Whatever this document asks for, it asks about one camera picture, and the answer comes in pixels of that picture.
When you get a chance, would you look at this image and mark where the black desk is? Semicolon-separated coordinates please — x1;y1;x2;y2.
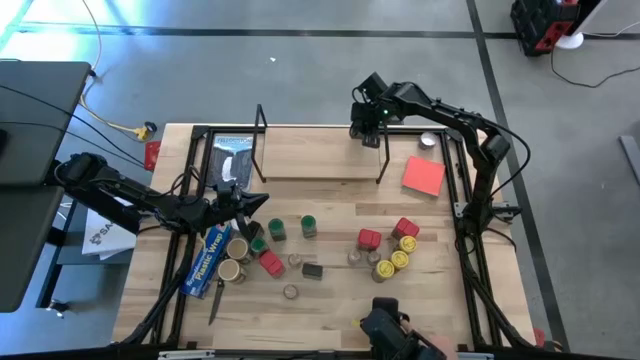
0;59;94;314

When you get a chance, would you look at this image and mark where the red lid patterned spice tin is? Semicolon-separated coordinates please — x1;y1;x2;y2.
356;228;383;252
258;249;287;280
390;216;421;241

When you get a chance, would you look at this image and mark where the yellow cable with plug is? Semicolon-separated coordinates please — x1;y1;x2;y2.
79;0;151;141

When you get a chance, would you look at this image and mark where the black floor cable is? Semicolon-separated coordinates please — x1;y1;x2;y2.
549;47;640;90

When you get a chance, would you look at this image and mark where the wooden shelf black metal frame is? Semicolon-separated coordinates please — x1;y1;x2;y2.
251;103;392;185

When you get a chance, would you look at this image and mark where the tan lid round can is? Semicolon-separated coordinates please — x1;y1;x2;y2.
217;258;248;285
225;236;254;265

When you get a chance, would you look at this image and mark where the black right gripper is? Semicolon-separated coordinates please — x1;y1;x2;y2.
348;96;389;150

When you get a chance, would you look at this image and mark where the white round base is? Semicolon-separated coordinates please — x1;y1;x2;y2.
554;32;585;51

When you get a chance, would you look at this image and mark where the blue plastic wrap box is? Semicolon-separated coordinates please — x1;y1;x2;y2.
179;223;234;300

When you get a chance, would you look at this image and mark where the black knife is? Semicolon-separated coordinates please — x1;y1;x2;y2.
207;278;226;326

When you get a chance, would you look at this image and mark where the red paper napkin stack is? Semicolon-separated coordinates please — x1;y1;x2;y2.
401;155;447;198

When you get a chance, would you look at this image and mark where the person's hand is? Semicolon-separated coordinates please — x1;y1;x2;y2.
398;319;459;360

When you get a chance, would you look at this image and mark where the black red tool case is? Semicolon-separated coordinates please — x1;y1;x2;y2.
509;0;609;57

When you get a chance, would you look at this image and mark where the yellow lid seasoning jar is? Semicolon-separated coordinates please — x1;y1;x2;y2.
389;249;411;271
371;259;396;284
397;234;419;255

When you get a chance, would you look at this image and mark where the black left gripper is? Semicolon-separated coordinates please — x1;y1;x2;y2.
196;192;272;244

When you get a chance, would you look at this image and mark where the green lid spice jar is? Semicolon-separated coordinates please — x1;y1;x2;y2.
248;236;270;259
267;217;288;243
300;214;319;239

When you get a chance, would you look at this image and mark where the white paper bag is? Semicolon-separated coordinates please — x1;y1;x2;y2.
81;197;139;261

